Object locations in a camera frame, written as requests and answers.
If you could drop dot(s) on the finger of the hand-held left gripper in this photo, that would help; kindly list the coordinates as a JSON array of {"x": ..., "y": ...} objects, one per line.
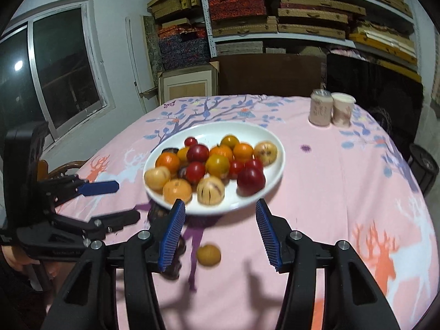
[
  {"x": 99, "y": 187},
  {"x": 117, "y": 218}
]

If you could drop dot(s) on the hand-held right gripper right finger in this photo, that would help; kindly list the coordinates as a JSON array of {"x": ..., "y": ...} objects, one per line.
[{"x": 270, "y": 240}]

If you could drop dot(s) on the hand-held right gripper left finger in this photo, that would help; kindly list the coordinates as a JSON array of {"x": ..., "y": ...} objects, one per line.
[{"x": 172, "y": 237}]

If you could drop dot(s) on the yellow round fruit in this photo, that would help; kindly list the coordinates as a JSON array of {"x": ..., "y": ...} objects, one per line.
[{"x": 157, "y": 178}]

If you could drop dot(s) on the striped yellow pepino melon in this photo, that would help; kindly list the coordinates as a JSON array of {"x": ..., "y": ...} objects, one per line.
[{"x": 210, "y": 190}]

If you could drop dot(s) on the large red tomato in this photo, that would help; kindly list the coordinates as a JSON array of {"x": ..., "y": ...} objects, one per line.
[{"x": 251, "y": 181}]

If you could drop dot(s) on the dark purple fruit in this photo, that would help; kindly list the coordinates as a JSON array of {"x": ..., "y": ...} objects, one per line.
[
  {"x": 182, "y": 172},
  {"x": 156, "y": 213},
  {"x": 169, "y": 151},
  {"x": 172, "y": 274}
]

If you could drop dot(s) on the white oval plate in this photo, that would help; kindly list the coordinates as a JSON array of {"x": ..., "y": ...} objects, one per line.
[{"x": 206, "y": 130}]

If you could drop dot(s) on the person's left forearm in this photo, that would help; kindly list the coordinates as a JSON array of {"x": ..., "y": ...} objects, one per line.
[{"x": 15, "y": 302}]

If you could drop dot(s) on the person's left hand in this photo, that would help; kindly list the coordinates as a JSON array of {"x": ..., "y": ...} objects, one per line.
[{"x": 15, "y": 257}]

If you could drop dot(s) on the yellow-brown round fruit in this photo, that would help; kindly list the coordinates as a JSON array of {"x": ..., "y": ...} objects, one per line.
[{"x": 208, "y": 255}]

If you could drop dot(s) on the pink printed tablecloth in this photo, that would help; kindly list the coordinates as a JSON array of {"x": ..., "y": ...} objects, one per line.
[{"x": 326, "y": 178}]

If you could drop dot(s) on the sliding glass window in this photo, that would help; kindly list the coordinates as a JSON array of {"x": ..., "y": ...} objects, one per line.
[{"x": 62, "y": 65}]

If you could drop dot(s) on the open cardboard box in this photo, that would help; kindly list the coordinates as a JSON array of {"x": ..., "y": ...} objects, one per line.
[{"x": 187, "y": 86}]

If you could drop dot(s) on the pink beverage can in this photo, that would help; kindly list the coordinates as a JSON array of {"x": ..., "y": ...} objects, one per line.
[{"x": 320, "y": 110}]

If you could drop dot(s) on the printed paper cup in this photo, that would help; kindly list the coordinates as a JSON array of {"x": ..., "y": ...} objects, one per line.
[{"x": 342, "y": 111}]

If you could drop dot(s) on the grey marbled slab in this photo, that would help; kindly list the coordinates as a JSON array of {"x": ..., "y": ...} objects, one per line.
[{"x": 153, "y": 44}]

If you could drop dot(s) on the stack of blue patterned boxes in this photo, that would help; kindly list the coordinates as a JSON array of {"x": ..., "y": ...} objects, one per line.
[{"x": 184, "y": 48}]

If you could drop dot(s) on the brown wooden board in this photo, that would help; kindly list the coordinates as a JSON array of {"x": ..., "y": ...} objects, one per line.
[{"x": 271, "y": 75}]

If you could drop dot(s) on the black round fan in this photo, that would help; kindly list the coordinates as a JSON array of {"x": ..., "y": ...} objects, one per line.
[{"x": 424, "y": 168}]

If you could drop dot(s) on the black chair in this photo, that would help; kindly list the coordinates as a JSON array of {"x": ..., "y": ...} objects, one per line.
[{"x": 374, "y": 89}]

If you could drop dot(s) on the stack of tan woven boxes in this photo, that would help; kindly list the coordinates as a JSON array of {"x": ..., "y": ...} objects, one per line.
[{"x": 312, "y": 19}]

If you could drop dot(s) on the stack of red patterned boxes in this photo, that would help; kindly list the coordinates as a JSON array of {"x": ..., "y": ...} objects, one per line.
[{"x": 237, "y": 7}]

